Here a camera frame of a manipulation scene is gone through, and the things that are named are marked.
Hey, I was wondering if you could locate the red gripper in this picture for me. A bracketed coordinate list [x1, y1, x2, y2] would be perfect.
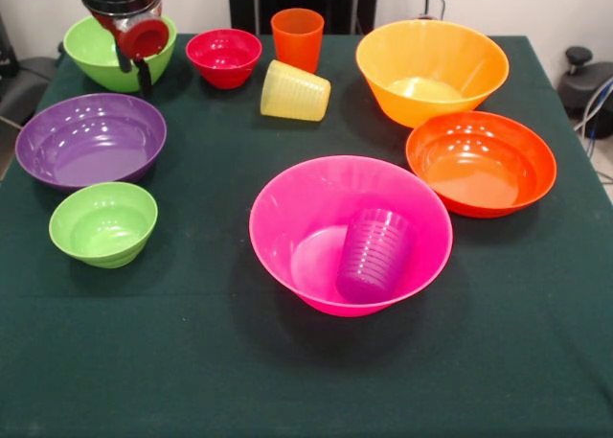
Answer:
[88, 10, 170, 97]

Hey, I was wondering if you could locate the large green bowl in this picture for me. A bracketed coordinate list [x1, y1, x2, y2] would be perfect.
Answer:
[62, 14, 178, 93]

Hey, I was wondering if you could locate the yellow cup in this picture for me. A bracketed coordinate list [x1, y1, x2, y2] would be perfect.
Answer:
[260, 58, 332, 123]

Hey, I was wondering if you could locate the pink bowl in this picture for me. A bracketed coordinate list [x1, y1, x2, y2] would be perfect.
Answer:
[248, 154, 454, 318]

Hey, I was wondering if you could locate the purple cup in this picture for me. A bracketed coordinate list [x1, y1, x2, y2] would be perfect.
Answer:
[334, 207, 419, 305]

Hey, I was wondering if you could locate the yellow bowl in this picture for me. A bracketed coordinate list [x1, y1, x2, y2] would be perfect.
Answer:
[354, 19, 511, 129]

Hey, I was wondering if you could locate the purple bowl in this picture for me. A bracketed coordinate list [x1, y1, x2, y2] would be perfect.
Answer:
[14, 92, 168, 193]

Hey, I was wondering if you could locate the red bowl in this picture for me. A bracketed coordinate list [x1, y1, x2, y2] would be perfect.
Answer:
[185, 28, 263, 90]

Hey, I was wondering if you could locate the dark grey chair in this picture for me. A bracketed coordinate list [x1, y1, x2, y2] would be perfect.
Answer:
[0, 11, 63, 127]

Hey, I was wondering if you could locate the small green bowl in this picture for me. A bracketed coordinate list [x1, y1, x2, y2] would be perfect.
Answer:
[48, 181, 159, 269]

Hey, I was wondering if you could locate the orange cup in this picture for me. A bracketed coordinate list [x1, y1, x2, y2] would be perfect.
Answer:
[270, 8, 326, 75]

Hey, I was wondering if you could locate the dark green tablecloth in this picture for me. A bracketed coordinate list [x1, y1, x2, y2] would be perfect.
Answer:
[0, 34, 613, 438]

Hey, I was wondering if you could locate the orange bowl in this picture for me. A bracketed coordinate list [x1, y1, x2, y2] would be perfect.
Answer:
[405, 110, 558, 219]

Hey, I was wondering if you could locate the black round equipment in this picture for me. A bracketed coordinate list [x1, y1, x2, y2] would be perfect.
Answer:
[557, 46, 613, 119]

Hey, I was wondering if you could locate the grey blue cable bundle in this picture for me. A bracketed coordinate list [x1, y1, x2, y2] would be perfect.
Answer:
[574, 76, 613, 142]

